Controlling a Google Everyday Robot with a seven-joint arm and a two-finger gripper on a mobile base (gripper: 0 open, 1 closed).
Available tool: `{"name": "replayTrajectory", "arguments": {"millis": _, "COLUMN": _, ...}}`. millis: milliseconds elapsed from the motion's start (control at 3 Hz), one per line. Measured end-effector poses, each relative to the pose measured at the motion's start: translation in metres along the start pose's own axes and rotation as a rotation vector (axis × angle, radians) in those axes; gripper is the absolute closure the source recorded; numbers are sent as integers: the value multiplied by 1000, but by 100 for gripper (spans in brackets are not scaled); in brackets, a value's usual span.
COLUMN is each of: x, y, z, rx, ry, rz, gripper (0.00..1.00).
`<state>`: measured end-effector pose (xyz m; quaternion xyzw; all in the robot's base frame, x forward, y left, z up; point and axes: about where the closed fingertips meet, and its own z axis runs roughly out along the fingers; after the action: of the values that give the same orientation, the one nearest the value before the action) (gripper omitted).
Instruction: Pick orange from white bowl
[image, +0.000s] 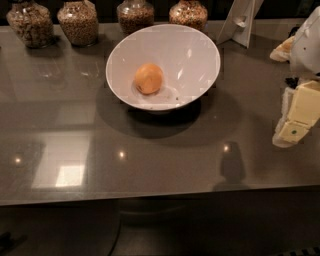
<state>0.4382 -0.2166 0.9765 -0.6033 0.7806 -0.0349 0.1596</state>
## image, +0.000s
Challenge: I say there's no glass jar of mixed snacks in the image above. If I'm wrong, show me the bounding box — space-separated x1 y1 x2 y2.
169 0 208 31

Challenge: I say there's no glass jar of dark seeds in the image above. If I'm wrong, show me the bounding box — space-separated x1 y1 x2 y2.
117 0 154 35

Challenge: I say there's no white tilted bowl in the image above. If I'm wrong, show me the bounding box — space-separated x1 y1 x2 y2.
106 24 221 112

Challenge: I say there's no white folded card stand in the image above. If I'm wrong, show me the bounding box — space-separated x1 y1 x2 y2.
216 0 264 48

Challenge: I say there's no glass jar of grains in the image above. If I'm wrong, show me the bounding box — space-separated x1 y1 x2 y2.
57 0 99 47

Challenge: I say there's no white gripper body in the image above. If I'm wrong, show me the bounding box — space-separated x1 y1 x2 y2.
290 6 320 80

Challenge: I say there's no orange fruit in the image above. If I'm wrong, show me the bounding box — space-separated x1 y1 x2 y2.
134 63 163 95

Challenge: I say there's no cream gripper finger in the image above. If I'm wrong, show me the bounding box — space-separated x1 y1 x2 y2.
270 36 294 62
272 80 320 148

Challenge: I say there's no glass jar of nuts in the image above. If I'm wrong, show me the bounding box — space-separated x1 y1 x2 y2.
6 0 54 49

